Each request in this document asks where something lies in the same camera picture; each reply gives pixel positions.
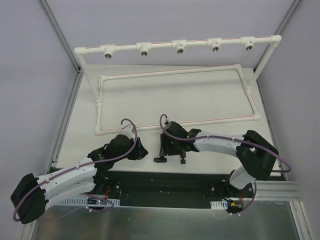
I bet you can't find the black faucet valve handle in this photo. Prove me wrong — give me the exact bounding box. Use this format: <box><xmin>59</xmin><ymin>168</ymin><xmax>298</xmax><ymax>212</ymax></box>
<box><xmin>180</xmin><ymin>157</ymin><xmax>186</xmax><ymax>165</ymax></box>

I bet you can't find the black L-shaped faucet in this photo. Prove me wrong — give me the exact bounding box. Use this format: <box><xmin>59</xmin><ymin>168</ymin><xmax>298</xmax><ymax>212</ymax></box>
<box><xmin>153</xmin><ymin>156</ymin><xmax>167</xmax><ymax>163</ymax></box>

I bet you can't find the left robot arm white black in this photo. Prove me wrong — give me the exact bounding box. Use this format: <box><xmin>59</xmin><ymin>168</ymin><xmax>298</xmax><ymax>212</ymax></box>
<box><xmin>10</xmin><ymin>134</ymin><xmax>149</xmax><ymax>225</ymax></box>

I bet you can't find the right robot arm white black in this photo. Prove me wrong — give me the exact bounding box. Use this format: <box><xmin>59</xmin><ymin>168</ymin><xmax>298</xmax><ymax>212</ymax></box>
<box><xmin>160</xmin><ymin>121</ymin><xmax>279</xmax><ymax>198</ymax></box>

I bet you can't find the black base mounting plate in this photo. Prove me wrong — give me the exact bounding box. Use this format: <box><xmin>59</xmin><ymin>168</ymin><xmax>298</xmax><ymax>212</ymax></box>
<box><xmin>47</xmin><ymin>167</ymin><xmax>253</xmax><ymax>208</ymax></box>

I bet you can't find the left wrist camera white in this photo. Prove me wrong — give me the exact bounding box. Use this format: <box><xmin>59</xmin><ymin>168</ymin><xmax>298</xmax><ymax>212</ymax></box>
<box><xmin>121</xmin><ymin>124</ymin><xmax>135</xmax><ymax>139</ymax></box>

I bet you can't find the right white cable duct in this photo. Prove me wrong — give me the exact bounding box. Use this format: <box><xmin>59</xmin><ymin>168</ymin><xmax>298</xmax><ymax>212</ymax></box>
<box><xmin>210</xmin><ymin>200</ymin><xmax>228</xmax><ymax>210</ymax></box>

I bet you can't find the white cable duct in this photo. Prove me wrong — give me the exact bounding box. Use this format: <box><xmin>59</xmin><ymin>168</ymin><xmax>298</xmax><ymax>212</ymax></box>
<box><xmin>210</xmin><ymin>200</ymin><xmax>228</xmax><ymax>210</ymax></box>
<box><xmin>56</xmin><ymin>196</ymin><xmax>121</xmax><ymax>207</ymax></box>

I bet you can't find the left white cable duct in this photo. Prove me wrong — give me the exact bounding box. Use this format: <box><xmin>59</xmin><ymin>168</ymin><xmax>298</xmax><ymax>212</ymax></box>
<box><xmin>56</xmin><ymin>196</ymin><xmax>121</xmax><ymax>207</ymax></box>

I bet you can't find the white PVC pipe frame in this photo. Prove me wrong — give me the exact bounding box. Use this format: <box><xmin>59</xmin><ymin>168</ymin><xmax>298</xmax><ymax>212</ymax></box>
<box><xmin>73</xmin><ymin>35</ymin><xmax>282</xmax><ymax>136</ymax></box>

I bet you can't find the right aluminium frame post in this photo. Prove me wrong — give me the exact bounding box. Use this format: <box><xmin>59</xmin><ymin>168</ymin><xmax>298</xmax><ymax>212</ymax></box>
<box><xmin>252</xmin><ymin>0</ymin><xmax>305</xmax><ymax>71</ymax></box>

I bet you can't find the aluminium frame post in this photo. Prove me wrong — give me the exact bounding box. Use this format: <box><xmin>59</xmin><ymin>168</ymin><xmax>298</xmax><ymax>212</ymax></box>
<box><xmin>38</xmin><ymin>0</ymin><xmax>83</xmax><ymax>173</ymax></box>
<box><xmin>252</xmin><ymin>0</ymin><xmax>305</xmax><ymax>71</ymax></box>

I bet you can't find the left aluminium frame post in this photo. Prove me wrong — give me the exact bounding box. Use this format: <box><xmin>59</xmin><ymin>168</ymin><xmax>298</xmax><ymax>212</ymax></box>
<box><xmin>38</xmin><ymin>0</ymin><xmax>83</xmax><ymax>173</ymax></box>

